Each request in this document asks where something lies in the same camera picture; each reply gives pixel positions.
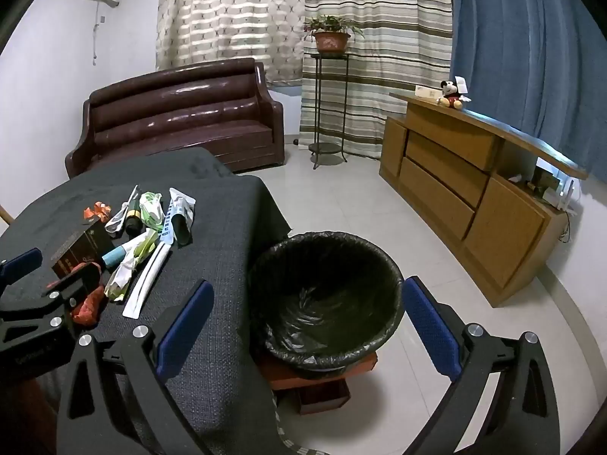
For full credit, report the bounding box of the mouse plush toy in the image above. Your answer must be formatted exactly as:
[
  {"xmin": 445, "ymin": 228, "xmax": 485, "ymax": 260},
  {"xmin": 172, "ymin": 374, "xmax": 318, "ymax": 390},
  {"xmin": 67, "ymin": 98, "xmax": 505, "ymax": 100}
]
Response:
[{"xmin": 435, "ymin": 80, "xmax": 471, "ymax": 111}]

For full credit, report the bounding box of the black lined trash bin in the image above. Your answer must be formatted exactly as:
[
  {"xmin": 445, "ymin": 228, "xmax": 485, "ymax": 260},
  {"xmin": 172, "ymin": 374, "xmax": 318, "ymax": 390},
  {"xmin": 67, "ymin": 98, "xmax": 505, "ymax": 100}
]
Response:
[{"xmin": 247, "ymin": 231, "xmax": 406, "ymax": 380}]

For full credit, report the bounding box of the white green crumpled wrapper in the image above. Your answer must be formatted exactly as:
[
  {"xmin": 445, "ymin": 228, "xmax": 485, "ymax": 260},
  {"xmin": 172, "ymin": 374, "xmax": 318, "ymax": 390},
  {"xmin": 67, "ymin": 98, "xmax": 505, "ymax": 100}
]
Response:
[{"xmin": 103, "ymin": 251, "xmax": 143, "ymax": 302}]

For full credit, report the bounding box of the wooden cabinet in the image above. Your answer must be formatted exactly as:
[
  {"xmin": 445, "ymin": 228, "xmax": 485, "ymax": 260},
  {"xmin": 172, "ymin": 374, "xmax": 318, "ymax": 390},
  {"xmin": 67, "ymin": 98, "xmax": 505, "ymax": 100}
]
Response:
[{"xmin": 378, "ymin": 92, "xmax": 589, "ymax": 308}]

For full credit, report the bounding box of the white tube teal cap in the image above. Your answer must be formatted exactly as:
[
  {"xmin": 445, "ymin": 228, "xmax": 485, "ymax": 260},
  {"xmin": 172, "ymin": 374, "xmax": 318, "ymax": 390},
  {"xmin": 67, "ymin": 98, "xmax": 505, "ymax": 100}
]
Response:
[{"xmin": 102, "ymin": 228, "xmax": 159, "ymax": 270}]

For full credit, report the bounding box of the blue white toothpaste tube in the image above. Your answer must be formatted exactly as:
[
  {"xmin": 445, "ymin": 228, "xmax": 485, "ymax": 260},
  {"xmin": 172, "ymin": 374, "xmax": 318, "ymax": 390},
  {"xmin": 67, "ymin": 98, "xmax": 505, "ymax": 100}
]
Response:
[{"xmin": 168, "ymin": 188, "xmax": 197, "ymax": 247}]

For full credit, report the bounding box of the striped curtain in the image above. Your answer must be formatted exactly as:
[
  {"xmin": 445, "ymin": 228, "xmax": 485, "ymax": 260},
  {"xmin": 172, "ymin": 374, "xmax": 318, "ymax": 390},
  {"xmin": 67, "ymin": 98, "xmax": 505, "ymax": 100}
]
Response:
[{"xmin": 300, "ymin": 0, "xmax": 455, "ymax": 161}]

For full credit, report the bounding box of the dark grey tablecloth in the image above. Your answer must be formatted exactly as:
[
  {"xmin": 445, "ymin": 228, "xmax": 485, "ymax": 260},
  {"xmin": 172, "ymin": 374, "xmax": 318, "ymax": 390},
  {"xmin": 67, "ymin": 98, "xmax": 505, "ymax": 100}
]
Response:
[{"xmin": 0, "ymin": 147, "xmax": 292, "ymax": 455}]

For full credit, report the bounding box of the air conditioner pipe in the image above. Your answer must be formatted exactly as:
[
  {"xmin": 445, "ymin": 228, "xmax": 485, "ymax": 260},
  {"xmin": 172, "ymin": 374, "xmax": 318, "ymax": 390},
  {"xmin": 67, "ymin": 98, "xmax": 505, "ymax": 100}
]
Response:
[{"xmin": 91, "ymin": 2, "xmax": 102, "ymax": 68}]

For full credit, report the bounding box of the twisted white wrapper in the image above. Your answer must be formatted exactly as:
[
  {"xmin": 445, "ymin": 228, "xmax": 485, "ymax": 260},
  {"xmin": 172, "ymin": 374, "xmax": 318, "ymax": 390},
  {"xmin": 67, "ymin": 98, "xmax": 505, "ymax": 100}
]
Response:
[{"xmin": 104, "ymin": 185, "xmax": 142, "ymax": 238}]

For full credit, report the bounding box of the white green plastic bag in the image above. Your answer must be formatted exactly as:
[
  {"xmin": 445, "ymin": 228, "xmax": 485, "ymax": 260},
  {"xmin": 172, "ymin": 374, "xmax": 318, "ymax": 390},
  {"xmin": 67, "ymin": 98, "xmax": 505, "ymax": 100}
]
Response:
[{"xmin": 139, "ymin": 191, "xmax": 167, "ymax": 234}]

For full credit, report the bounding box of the cream patterned curtain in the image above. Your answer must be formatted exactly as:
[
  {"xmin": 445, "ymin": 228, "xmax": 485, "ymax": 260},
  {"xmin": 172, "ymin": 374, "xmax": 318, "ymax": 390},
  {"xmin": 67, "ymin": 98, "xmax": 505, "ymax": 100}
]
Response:
[{"xmin": 156, "ymin": 0, "xmax": 307, "ymax": 87}]

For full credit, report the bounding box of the orange crumpled bag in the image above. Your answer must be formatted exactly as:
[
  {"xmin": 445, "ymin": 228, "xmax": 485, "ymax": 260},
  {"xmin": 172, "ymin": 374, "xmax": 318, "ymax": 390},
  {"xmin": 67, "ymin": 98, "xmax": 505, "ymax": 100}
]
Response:
[{"xmin": 83, "ymin": 202, "xmax": 113, "ymax": 224}]

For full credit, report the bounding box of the black metal plant stand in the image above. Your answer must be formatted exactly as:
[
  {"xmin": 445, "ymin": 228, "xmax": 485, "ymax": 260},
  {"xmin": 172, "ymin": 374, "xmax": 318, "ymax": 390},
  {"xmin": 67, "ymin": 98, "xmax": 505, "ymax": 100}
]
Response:
[{"xmin": 302, "ymin": 52, "xmax": 351, "ymax": 170}]

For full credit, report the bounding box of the small dark box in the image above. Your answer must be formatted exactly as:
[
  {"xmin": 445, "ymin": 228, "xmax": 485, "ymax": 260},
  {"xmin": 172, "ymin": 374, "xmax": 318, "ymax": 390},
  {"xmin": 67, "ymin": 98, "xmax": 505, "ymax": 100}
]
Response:
[{"xmin": 531, "ymin": 166, "xmax": 560, "ymax": 197}]

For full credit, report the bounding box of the white router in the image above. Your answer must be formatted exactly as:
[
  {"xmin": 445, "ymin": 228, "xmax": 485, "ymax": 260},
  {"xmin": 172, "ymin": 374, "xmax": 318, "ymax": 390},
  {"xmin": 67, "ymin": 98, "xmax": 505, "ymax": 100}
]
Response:
[{"xmin": 545, "ymin": 177, "xmax": 582, "ymax": 212}]

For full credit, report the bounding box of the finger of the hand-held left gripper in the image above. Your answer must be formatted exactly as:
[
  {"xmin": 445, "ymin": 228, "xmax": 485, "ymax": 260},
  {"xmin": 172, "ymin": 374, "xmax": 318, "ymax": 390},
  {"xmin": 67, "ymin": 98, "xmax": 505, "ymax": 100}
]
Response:
[
  {"xmin": 0, "ymin": 248, "xmax": 42, "ymax": 292},
  {"xmin": 0, "ymin": 262, "xmax": 104, "ymax": 342}
]

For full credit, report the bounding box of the brown leather sofa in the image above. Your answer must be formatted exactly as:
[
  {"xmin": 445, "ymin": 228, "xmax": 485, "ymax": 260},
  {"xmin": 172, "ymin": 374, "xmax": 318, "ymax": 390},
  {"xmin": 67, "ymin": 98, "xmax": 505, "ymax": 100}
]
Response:
[{"xmin": 65, "ymin": 57, "xmax": 285, "ymax": 181}]

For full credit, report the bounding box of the red crumpled wrapper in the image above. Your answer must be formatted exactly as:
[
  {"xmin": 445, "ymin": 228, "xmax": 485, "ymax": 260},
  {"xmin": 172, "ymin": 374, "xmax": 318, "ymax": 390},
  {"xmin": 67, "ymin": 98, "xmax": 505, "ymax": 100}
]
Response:
[{"xmin": 71, "ymin": 270, "xmax": 106, "ymax": 328}]

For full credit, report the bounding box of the dark green tube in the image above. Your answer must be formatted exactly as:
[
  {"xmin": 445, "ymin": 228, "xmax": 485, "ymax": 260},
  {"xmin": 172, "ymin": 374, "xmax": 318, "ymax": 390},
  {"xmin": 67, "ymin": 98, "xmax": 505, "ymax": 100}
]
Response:
[{"xmin": 124, "ymin": 203, "xmax": 144, "ymax": 236}]

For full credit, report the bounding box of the blue curtain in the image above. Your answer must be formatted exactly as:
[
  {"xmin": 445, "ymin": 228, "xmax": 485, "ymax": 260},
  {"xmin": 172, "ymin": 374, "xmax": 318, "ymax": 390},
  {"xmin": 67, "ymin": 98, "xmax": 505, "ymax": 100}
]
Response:
[{"xmin": 448, "ymin": 0, "xmax": 607, "ymax": 181}]

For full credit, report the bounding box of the striped woven strap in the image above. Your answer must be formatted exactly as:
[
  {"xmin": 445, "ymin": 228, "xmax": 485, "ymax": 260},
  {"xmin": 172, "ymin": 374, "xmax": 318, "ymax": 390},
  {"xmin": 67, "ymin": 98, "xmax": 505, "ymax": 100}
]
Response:
[{"xmin": 272, "ymin": 398, "xmax": 328, "ymax": 455}]

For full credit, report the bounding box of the long white strip package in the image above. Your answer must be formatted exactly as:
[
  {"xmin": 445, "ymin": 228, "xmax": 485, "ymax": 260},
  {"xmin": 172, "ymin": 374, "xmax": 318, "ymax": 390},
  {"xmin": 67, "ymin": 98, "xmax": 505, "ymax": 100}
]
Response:
[{"xmin": 122, "ymin": 242, "xmax": 172, "ymax": 320}]

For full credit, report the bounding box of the potted plant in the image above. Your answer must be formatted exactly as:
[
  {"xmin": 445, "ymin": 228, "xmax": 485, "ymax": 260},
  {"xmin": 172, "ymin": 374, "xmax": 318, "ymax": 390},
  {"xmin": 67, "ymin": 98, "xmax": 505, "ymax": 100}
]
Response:
[{"xmin": 303, "ymin": 14, "xmax": 365, "ymax": 54}]

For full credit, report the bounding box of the dark brown box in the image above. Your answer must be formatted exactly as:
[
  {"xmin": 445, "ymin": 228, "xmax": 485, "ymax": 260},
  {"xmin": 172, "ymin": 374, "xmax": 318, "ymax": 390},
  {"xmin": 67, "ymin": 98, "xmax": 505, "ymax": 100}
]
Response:
[{"xmin": 50, "ymin": 220, "xmax": 117, "ymax": 279}]

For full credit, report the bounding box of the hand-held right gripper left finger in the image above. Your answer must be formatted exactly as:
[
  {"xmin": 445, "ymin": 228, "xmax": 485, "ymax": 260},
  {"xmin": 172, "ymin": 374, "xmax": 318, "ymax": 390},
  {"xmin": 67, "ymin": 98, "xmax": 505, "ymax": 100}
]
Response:
[{"xmin": 56, "ymin": 279, "xmax": 216, "ymax": 455}]

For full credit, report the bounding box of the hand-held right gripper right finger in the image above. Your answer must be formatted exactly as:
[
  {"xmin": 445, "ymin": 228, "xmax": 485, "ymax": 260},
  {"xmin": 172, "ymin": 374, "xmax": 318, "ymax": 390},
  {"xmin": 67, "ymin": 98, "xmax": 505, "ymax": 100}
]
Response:
[{"xmin": 402, "ymin": 275, "xmax": 563, "ymax": 455}]

